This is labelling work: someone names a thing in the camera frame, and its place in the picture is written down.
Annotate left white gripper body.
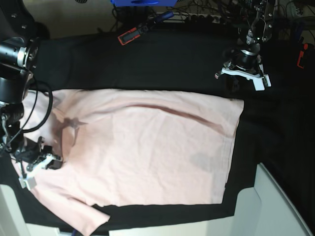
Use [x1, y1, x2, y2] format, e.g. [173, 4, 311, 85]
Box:
[215, 50, 271, 91]

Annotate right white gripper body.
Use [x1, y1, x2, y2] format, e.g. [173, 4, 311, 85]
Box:
[11, 136, 62, 190]

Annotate pink T-shirt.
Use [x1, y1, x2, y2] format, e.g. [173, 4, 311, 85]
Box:
[28, 89, 244, 236]

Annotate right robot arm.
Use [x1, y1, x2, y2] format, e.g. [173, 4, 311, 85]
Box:
[0, 0, 63, 190]

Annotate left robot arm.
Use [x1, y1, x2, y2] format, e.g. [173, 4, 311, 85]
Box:
[215, 0, 275, 91]

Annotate orange blue clamp right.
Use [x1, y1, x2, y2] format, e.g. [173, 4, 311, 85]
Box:
[290, 22, 308, 69]

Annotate orange blue clamp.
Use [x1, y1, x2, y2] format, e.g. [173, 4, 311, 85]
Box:
[290, 22, 308, 69]
[118, 11, 174, 46]

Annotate black table cloth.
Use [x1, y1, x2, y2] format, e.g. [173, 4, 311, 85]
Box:
[0, 29, 315, 233]

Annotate black power strip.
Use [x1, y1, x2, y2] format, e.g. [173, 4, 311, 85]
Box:
[164, 12, 226, 25]

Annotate orange blue clamp top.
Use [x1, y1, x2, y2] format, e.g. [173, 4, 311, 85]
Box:
[118, 11, 174, 46]

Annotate blue plastic box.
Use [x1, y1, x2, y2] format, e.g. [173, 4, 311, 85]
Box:
[110, 0, 177, 7]

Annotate white table frame left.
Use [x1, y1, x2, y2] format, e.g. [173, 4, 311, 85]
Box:
[0, 184, 60, 236]

